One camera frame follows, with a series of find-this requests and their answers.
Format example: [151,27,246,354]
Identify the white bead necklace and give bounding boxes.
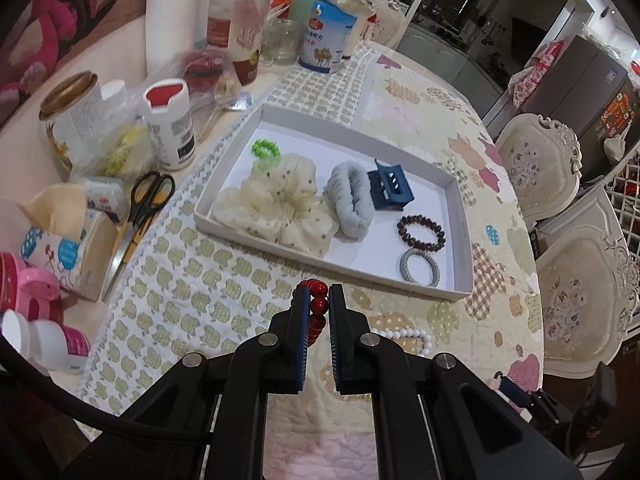
[372,326,433,359]

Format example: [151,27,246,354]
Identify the red bead bracelet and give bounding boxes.
[298,277,330,348]

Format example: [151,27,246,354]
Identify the cream dotted fabric scrunchie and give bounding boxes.
[210,154,338,258]

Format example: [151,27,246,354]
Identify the light blue fluffy scrunchie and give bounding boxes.
[324,160,375,240]

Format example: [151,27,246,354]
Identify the dark blue hair claw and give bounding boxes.
[368,160,414,211]

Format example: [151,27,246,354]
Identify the white shallow cardboard tray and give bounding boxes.
[194,104,473,300]

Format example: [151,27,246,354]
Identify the tissue pack with tissue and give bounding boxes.
[17,179,128,301]

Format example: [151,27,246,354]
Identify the cream ornate chair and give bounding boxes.
[497,113,582,226]
[536,186,639,379]

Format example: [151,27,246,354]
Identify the pink plastic toy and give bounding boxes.
[0,252,63,324]

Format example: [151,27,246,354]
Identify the white bottle red cap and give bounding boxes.
[142,78,195,171]

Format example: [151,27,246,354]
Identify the red item in plastic bag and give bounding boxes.
[163,49,241,110]

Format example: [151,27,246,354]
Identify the blue white milk powder can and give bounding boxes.
[298,0,357,74]

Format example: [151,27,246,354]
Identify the small clear glass jar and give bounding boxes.
[262,18,303,65]

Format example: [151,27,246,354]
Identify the gold lid glass jar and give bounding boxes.
[39,70,103,172]

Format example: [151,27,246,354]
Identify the yellow lid plastic jar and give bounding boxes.
[206,0,271,86]

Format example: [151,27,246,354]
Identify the white paper towel roll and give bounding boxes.
[144,0,198,76]

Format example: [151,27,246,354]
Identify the grey coil hair tie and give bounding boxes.
[399,247,443,288]

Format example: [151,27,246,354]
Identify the dark brown bead bracelet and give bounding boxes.
[396,213,447,254]

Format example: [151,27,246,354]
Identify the black handled scissors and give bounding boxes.
[101,170,176,302]

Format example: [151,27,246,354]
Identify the green bead bracelet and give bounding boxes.
[250,138,281,162]

